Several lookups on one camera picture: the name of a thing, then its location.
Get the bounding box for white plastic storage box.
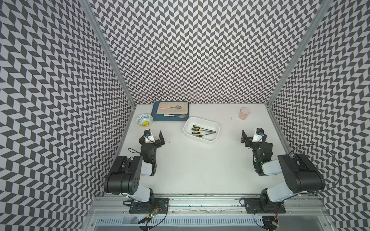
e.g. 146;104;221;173
183;117;220;143

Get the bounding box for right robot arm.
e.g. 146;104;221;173
241;128;326;213

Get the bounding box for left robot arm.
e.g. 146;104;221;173
104;130;165;204

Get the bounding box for blue yellow patterned bowl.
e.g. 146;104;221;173
136;114;153;127

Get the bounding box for pink translucent cup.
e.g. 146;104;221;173
239;107;251;120

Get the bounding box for dark teal tray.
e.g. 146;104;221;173
151;101;189;122

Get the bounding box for beige folded cloth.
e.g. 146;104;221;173
157;102;188;114

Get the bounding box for right base wiring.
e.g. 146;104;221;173
253;205;285;231

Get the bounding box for base wiring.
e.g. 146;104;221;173
253;205;285;231
137;204;169;231

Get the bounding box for left base wiring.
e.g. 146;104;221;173
137;204;169;231

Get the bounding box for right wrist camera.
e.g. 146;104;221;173
252;128;266;142

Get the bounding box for white handled spoon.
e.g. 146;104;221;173
164;114;187;118

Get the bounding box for pink handled spoon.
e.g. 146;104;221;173
160;105;182;110

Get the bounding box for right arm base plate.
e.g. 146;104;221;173
243;198;286;214

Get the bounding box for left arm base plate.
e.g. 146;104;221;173
129;198;169;214

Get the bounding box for aluminium front rail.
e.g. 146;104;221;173
86;193;329;217

